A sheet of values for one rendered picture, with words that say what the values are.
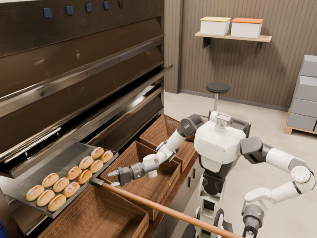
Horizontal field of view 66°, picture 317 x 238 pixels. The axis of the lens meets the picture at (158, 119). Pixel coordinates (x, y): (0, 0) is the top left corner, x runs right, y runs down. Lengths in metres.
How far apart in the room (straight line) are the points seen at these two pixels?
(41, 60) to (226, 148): 1.10
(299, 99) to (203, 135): 2.91
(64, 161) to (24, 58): 0.67
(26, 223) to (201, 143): 1.11
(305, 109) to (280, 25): 1.49
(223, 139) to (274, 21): 3.59
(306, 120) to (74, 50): 3.62
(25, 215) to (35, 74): 0.80
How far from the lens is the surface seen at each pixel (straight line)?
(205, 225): 1.24
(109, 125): 1.99
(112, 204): 2.04
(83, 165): 1.57
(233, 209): 2.97
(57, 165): 1.67
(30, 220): 1.70
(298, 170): 1.31
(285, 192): 1.34
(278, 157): 1.38
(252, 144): 1.43
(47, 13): 1.45
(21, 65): 1.39
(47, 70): 1.46
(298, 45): 4.89
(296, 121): 4.40
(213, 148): 1.47
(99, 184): 1.43
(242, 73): 5.06
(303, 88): 4.19
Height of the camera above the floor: 2.18
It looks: 29 degrees down
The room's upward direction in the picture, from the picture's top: straight up
